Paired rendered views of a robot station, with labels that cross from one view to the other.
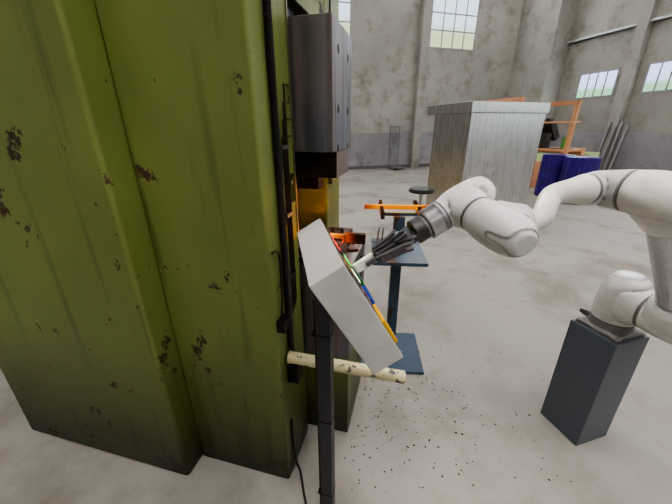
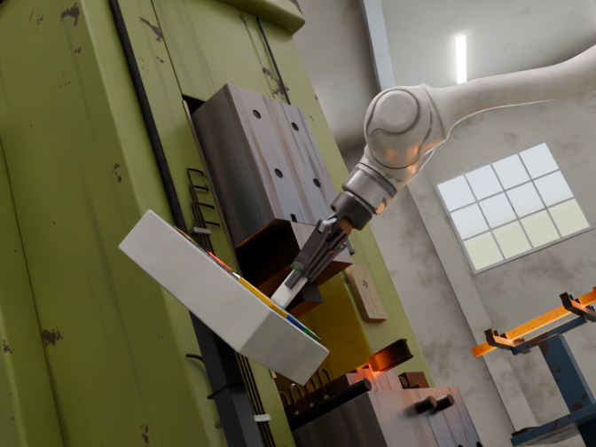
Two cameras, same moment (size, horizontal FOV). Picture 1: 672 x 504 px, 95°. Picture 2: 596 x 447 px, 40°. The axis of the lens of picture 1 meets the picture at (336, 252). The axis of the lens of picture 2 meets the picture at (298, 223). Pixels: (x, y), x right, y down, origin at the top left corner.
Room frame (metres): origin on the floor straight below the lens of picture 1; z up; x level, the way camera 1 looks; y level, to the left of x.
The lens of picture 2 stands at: (-0.49, -0.61, 0.57)
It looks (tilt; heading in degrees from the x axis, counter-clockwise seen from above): 24 degrees up; 20
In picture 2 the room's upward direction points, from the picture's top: 20 degrees counter-clockwise
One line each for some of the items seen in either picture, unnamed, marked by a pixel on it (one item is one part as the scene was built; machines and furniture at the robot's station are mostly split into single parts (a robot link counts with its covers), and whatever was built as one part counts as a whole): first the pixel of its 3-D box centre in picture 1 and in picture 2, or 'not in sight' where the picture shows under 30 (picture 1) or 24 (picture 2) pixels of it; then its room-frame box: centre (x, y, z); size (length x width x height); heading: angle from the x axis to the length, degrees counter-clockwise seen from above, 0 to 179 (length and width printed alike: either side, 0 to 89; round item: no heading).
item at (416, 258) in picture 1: (396, 251); (589, 419); (1.73, -0.37, 0.75); 0.40 x 0.30 x 0.02; 175
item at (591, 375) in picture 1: (588, 379); not in sight; (1.16, -1.23, 0.30); 0.20 x 0.20 x 0.60; 16
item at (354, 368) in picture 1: (344, 366); not in sight; (0.90, -0.03, 0.62); 0.44 x 0.05 x 0.05; 76
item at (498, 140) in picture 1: (476, 163); not in sight; (5.31, -2.35, 0.89); 1.39 x 1.09 x 1.78; 107
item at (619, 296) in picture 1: (623, 296); not in sight; (1.15, -1.23, 0.77); 0.18 x 0.16 x 0.22; 16
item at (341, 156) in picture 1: (293, 161); (263, 283); (1.31, 0.17, 1.32); 0.42 x 0.20 x 0.10; 76
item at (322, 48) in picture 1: (293, 95); (247, 203); (1.35, 0.16, 1.56); 0.42 x 0.39 x 0.40; 76
